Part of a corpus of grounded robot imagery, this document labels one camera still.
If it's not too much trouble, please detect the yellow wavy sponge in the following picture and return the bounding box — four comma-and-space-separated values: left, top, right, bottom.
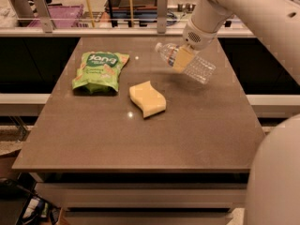
129, 82, 167, 118

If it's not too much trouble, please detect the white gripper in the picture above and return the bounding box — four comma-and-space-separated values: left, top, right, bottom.
172, 17, 218, 73

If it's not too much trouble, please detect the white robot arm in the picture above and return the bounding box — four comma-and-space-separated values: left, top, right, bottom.
183, 0, 300, 225

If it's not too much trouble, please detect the yellow pole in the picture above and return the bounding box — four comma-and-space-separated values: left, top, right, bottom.
85, 0, 95, 28

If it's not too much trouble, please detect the green snack bag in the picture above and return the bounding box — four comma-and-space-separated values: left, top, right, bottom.
72, 52, 129, 94

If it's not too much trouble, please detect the grey table drawer unit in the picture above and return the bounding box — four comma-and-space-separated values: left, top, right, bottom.
31, 172, 248, 225

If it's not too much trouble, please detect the metal railing post left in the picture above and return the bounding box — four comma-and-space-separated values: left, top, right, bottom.
33, 0, 54, 33

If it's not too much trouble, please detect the purple plastic crate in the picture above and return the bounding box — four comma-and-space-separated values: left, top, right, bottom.
28, 4, 85, 29

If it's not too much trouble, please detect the clear plastic water bottle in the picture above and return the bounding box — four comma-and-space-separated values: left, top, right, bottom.
155, 43, 216, 84

